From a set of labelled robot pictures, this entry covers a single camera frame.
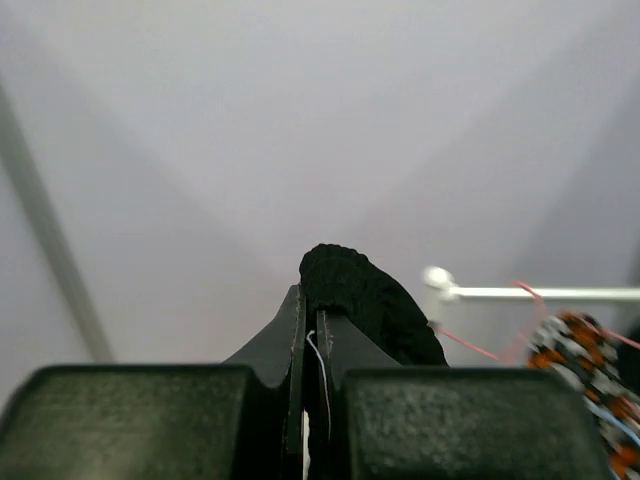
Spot pink wire hanger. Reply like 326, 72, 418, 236
429, 281, 619, 365

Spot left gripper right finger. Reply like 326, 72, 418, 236
315, 312, 611, 479

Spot orange grey camouflage shorts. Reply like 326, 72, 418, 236
527, 311, 639, 479

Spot black shorts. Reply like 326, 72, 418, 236
299, 244, 448, 367

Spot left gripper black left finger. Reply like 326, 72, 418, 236
1, 286, 306, 479

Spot silver clothes rack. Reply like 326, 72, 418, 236
421, 266, 639, 324

